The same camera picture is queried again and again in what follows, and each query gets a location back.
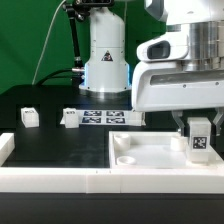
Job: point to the marker tag sheet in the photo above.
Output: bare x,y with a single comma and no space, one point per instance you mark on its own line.
105,117

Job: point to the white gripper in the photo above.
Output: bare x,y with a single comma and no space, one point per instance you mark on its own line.
159,82

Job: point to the white U-shaped fence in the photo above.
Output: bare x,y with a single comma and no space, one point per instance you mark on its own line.
209,179

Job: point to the white square tabletop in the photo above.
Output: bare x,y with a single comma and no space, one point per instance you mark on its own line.
157,150

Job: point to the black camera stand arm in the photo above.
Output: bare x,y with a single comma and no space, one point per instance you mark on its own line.
78,10

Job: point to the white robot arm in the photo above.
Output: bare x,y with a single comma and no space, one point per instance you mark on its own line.
201,20

